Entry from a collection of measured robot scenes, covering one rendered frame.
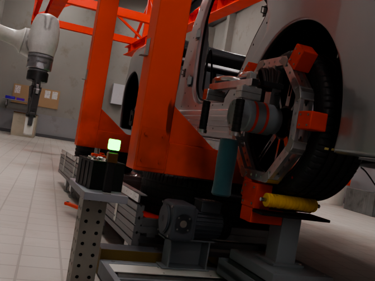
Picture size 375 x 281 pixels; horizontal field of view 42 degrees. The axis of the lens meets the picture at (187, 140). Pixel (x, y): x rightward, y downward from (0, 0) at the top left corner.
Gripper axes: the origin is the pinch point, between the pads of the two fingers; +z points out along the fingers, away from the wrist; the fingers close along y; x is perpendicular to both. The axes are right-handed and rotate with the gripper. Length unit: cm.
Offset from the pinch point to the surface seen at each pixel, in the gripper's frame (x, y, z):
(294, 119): 94, 31, -19
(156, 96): 63, -40, -26
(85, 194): 23.8, 3.9, 21.9
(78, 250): 30, -17, 47
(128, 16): 285, -859, -310
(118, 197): 36.1, 4.9, 21.4
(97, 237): 37, -16, 41
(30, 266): 19, -54, 63
